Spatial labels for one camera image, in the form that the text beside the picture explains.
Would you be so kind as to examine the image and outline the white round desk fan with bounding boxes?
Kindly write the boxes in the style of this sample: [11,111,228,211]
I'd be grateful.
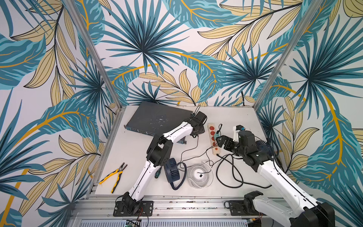
[187,161,214,189]

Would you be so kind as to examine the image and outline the yellow black tool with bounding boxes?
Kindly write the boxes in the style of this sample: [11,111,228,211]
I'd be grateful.
[98,162,128,194]

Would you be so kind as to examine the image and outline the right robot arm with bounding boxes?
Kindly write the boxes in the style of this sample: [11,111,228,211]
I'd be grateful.
[215,131,335,227]

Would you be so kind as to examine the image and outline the beige power strip red sockets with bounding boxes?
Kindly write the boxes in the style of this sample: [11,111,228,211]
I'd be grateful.
[208,123,221,156]

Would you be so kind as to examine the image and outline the navy blue desk fan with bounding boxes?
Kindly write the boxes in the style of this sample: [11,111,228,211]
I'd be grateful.
[164,158,187,191]

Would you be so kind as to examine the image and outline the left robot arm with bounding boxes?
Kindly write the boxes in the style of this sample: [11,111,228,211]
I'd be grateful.
[122,112,207,215]

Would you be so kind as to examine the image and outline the thin black charger cable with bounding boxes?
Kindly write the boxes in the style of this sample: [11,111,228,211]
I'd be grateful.
[178,123,223,171]

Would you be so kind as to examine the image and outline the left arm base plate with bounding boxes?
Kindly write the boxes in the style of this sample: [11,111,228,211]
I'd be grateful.
[113,192,154,217]

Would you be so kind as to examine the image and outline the green handled screwdriver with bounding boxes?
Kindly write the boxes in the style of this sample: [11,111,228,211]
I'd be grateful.
[155,168,162,179]

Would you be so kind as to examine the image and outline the dark grey network switch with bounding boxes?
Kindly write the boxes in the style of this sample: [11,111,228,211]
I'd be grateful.
[124,102,192,136]

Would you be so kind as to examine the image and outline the dark blue round fan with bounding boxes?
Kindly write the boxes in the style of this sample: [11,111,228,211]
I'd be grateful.
[256,140,275,157]

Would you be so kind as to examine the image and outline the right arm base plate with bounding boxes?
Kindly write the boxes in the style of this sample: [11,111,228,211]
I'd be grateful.
[224,191,263,217]

